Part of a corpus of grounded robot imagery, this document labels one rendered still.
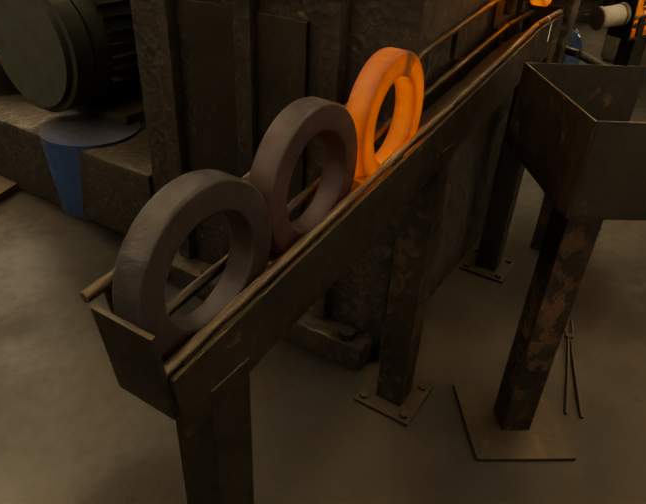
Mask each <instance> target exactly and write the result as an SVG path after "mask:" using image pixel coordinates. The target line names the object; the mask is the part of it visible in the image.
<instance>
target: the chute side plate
mask: <svg viewBox="0 0 646 504"><path fill-rule="evenodd" d="M563 18H564V14H561V15H560V16H558V17H556V18H555V19H553V20H551V21H550V22H548V23H546V24H545V25H543V26H541V27H540V28H539V29H538V30H537V31H536V32H535V33H534V34H532V35H531V36H530V37H529V38H528V39H527V40H526V41H525V42H524V43H523V44H522V45H521V46H520V47H519V48H518V49H517V50H516V51H515V52H514V53H512V54H511V55H510V56H509V57H508V58H507V59H506V60H505V61H504V62H503V63H502V64H501V65H500V66H499V67H498V68H497V69H496V70H495V71H494V72H492V73H491V74H490V75H489V76H488V77H487V78H486V79H485V80H484V81H483V82H482V83H481V84H480V85H479V86H478V87H477V88H476V89H475V90H473V91H472V92H471V93H470V94H469V95H468V96H467V97H466V98H465V99H464V100H463V101H462V102H461V103H460V104H459V105H458V106H457V107H456V108H455V109H453V110H452V111H451V112H450V113H449V114H448V115H447V116H446V117H445V118H444V119H443V120H442V121H441V122H440V123H439V124H438V125H437V126H436V127H434V128H433V129H432V130H431V131H430V132H429V133H428V134H427V135H426V136H425V137H424V138H423V139H422V140H421V141H420V142H419V143H418V144H417V145H416V146H414V147H413V148H412V149H411V150H410V151H409V152H408V153H407V154H406V155H405V156H404V157H403V158H402V159H401V160H400V161H399V162H398V163H397V164H396V165H394V166H393V167H392V168H391V169H390V170H389V171H388V172H387V173H386V174H385V175H384V176H383V177H382V178H381V179H380V180H379V181H378V182H377V183H375V184H374V185H373V186H372V187H371V188H370V189H369V190H368V191H367V192H366V193H365V194H364V195H363V196H362V197H361V198H360V199H359V200H358V201H357V202H355V203H354V204H353V205H352V206H351V207H350V208H349V209H348V210H347V211H346V212H345V213H344V214H343V215H342V216H341V217H340V218H339V219H338V220H336V221H335V222H334V223H333V224H332V225H331V226H330V227H329V228H328V229H327V230H326V231H325V232H324V233H323V234H322V235H321V236H320V237H319V238H318V239H317V240H316V241H315V242H314V243H313V244H311V245H310V246H309V247H308V248H307V249H306V250H305V251H304V252H303V253H302V254H301V255H300V256H299V257H297V258H296V259H295V260H294V261H293V262H292V263H291V264H290V265H289V266H288V267H287V268H286V269H285V270H284V271H283V272H282V273H281V274H280V275H279V276H277V277H276V278H275V279H274V280H273V281H272V282H271V283H270V284H269V285H268V286H267V287H266V288H265V289H264V290H263V291H262V292H261V293H260V294H258V295H257V296H256V297H255V298H254V299H253V300H252V301H251V302H250V303H249V304H248V305H247V306H246V307H245V308H244V309H243V310H242V311H241V312H240V313H238V314H237V315H236V316H235V317H234V318H233V319H232V320H231V321H230V322H229V323H228V324H227V325H226V326H225V327H224V328H223V329H222V330H221V331H220V332H218V333H217V334H216V335H215V336H214V337H213V338H212V339H211V340H210V341H209V342H208V343H207V344H206V345H205V346H204V347H203V348H202V349H201V350H200V351H199V352H198V353H197V354H196V355H195V356H194V357H193V358H192V359H191V360H190V361H188V362H187V363H186V364H185V365H184V366H183V367H182V368H181V369H179V370H178V371H177V372H176V373H175V374H174V375H173V376H172V377H171V378H170V379H169V382H170V385H171V389H172V392H173V396H174V399H175V403H176V406H177V410H178V413H179V417H180V420H181V424H182V427H183V431H184V435H185V436H186V437H188V438H189V437H190V436H191V435H192V434H193V433H194V432H195V431H196V430H197V429H198V428H199V427H200V425H201V424H202V423H203V422H204V421H205V420H206V419H207V418H208V417H209V416H210V415H211V414H212V405H211V391H212V390H213V389H214V388H215V387H216V386H217V385H218V384H219V383H220V382H221V381H223V380H224V379H225V378H226V377H227V376H228V375H229V374H230V373H231V372H233V371H234V370H235V369H236V368H237V367H238V366H239V365H240V364H241V363H242V362H244V361H245V360H246V359H247V358H249V369H250V372H251V371H252V370H253V369H254V367H255V366H256V365H257V364H258V363H259V362H260V361H261V360H262V359H263V358H264V357H265V356H266V355H267V353H268V352H269V351H270V350H271V349H272V348H273V347H274V346H275V345H276V344H277V343H278V342H279V341H280V339H281V338H282V337H283V336H284V335H285V334H286V333H287V332H288V331H289V330H290V329H291V328H292V327H293V326H294V324H295V323H296V322H297V321H298V320H299V319H300V318H301V317H302V316H303V315H304V314H305V313H306V312H307V310H308V309H309V308H310V307H311V306H312V305H313V304H314V303H315V302H316V301H317V300H318V299H319V298H320V297H321V295H322V294H323V293H324V292H325V291H326V290H327V289H328V288H329V287H330V286H331V285H332V284H333V283H334V281H335V280H336V279H337V278H338V277H339V276H340V275H341V274H342V273H343V272H344V271H345V270H346V269H347V267H348V266H349V265H350V264H351V263H352V262H353V261H354V260H355V259H356V258H357V257H358V256H359V255H360V254H361V252H362V251H363V250H364V249H365V248H366V247H367V246H368V245H369V244H370V243H371V242H372V241H373V240H374V238H375V237H376V236H377V235H378V234H379V233H380V232H381V231H382V230H383V229H384V228H385V227H386V226H387V225H388V223H389V222H390V221H391V220H392V219H393V218H394V217H395V216H396V215H397V214H398V213H399V212H400V211H401V209H402V208H403V207H404V206H405V205H406V204H407V203H408V202H409V201H410V200H411V199H412V198H413V197H414V195H415V194H416V193H417V192H418V191H419V190H420V189H421V188H422V187H423V186H424V185H425V184H426V183H427V182H428V180H429V179H430V178H431V177H432V176H433V175H434V174H435V173H436V172H437V171H438V169H439V163H440V157H441V153H442V151H444V150H445V149H446V148H447V147H449V146H450V145H451V144H452V143H454V142H455V149H454V153H455V151H456V150H457V149H458V148H459V147H460V146H461V145H462V144H463V143H464V142H465V141H466V140H467V139H468V137H469V136H470V135H471V134H472V133H473V132H474V131H475V130H476V129H477V128H478V127H479V126H480V125H481V123H482V122H483V121H484V120H485V119H486V118H487V117H488V116H489V115H490V114H491V113H492V112H493V111H494V110H495V108H496V107H497V106H498V105H499V104H500V103H501V102H502V101H503V100H504V99H505V98H506V97H507V96H508V94H509V93H510V92H511V91H512V90H513V89H514V88H515V87H516V86H517V85H518V84H519V83H520V79H521V74H522V70H523V65H524V62H533V63H540V62H541V61H543V60H544V59H545V58H547V56H548V52H549V48H550V44H551V43H552V42H553V41H555V40H556V39H557V41H558V38H559V34H560V30H561V26H562V22H563ZM551 23H552V26H551ZM550 27H551V30H550ZM549 31H550V34H549ZM548 35H549V38H548ZM547 39H548V42H547Z"/></svg>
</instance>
